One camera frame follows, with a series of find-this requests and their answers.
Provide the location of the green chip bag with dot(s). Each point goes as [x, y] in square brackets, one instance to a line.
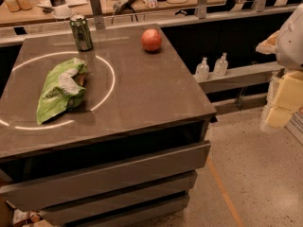
[63, 89]

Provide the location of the grey metal post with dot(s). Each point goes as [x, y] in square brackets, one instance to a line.
[97, 14]

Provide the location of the white cup on saucer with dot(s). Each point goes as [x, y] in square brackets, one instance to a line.
[62, 12]

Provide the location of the green soda can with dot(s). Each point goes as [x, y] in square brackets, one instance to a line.
[81, 32]

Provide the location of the red apple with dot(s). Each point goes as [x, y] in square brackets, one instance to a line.
[151, 40]

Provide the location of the grey drawer cabinet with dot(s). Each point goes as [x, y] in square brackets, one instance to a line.
[129, 152]

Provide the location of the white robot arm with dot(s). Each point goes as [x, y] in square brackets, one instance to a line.
[287, 43]

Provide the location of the grey power strip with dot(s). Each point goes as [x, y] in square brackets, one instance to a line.
[119, 5]

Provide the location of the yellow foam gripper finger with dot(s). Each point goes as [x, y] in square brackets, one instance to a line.
[268, 46]

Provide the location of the clear sanitizer bottle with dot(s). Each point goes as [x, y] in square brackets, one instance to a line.
[221, 65]
[202, 70]

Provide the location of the right clear sanitizer bottle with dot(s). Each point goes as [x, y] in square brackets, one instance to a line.
[221, 65]

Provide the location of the wooden workbench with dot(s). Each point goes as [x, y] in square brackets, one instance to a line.
[106, 8]

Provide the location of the white cardboard box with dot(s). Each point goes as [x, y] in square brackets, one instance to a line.
[295, 125]

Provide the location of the left clear sanitizer bottle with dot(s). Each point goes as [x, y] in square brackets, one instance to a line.
[202, 70]

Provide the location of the left orange liquid jar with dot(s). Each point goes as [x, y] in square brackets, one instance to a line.
[12, 5]

